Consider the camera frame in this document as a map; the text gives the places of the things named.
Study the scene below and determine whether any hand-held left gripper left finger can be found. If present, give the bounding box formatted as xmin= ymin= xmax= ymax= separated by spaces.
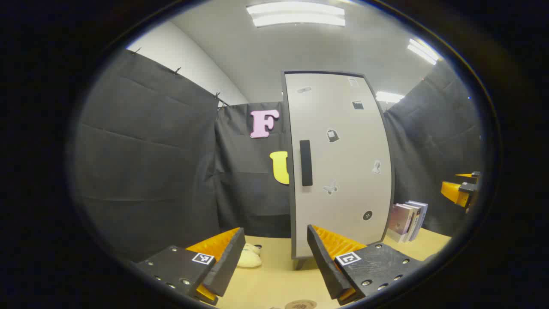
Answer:
xmin=133 ymin=227 xmax=246 ymax=306

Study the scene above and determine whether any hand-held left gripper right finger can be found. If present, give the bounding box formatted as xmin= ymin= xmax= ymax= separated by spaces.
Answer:
xmin=307 ymin=224 xmax=429 ymax=306

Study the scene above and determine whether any round brown coaster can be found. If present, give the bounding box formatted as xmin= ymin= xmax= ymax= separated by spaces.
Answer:
xmin=284 ymin=299 xmax=318 ymax=309

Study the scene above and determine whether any dark grey cabinet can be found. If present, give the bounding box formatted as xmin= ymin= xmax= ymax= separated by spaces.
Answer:
xmin=281 ymin=70 xmax=395 ymax=271

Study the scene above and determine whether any black door handle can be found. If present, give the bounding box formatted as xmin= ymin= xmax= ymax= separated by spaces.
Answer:
xmin=299 ymin=139 xmax=313 ymax=187

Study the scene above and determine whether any light grey cabinet door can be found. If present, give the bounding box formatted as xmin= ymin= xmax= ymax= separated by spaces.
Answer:
xmin=284 ymin=72 xmax=393 ymax=258

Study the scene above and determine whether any cream plush toy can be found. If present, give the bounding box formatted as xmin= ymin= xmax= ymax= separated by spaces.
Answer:
xmin=237 ymin=243 xmax=262 ymax=269

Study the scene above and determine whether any pale blue book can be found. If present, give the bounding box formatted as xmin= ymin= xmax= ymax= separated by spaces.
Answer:
xmin=407 ymin=200 xmax=428 ymax=241

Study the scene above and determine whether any grey spine book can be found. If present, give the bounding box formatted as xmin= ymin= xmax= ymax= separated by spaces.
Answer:
xmin=403 ymin=203 xmax=422 ymax=242

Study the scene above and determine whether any pink cover book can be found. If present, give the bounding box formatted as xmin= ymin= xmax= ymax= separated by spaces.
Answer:
xmin=388 ymin=204 xmax=413 ymax=243

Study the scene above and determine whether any ceiling light panel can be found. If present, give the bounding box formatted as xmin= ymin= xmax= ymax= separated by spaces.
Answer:
xmin=376 ymin=91 xmax=405 ymax=103
xmin=407 ymin=38 xmax=440 ymax=65
xmin=246 ymin=1 xmax=346 ymax=28

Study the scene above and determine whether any black backdrop cloth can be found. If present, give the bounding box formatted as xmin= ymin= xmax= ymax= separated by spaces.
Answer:
xmin=73 ymin=48 xmax=483 ymax=262

